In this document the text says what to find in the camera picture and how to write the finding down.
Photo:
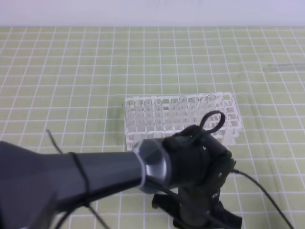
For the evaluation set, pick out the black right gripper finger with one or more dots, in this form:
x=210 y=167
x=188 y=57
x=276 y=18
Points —
x=184 y=219

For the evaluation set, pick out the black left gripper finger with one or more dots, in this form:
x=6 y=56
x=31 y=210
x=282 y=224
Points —
x=171 y=205

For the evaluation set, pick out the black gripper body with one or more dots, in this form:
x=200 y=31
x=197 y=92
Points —
x=201 y=183

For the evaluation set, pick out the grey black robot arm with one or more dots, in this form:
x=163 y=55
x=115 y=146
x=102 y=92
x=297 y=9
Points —
x=35 y=187

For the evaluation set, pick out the clear test tube in rack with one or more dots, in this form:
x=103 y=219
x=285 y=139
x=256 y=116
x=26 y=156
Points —
x=139 y=116
x=158 y=110
x=201 y=109
x=148 y=105
x=208 y=103
x=128 y=116
x=191 y=111
x=182 y=105
x=172 y=108

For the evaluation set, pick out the white plastic test tube rack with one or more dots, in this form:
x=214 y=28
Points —
x=224 y=102

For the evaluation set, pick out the clear test tube far right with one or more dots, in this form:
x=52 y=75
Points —
x=285 y=67

